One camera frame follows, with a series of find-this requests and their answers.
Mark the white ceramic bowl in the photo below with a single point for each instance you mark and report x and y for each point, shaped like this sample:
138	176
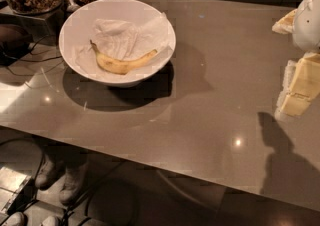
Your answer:
79	26

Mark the white shoe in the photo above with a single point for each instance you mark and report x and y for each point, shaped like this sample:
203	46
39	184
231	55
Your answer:
50	171
73	183

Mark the right white shoe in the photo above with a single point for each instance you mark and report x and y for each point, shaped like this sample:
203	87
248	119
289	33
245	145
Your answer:
73	183

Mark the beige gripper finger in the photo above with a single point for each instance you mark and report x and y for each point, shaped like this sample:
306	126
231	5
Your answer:
301	85
285	24

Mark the yellow banana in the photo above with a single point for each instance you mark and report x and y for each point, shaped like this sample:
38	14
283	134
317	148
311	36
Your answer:
121	67

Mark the left white shoe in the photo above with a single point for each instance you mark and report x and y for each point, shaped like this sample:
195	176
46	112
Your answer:
50	171

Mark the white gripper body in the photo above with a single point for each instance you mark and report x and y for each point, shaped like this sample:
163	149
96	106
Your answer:
308	23

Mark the white paper napkin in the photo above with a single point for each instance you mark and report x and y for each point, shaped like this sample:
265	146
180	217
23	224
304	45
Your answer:
126	40

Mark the silver metal box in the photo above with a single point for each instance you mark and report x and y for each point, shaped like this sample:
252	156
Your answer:
13	190

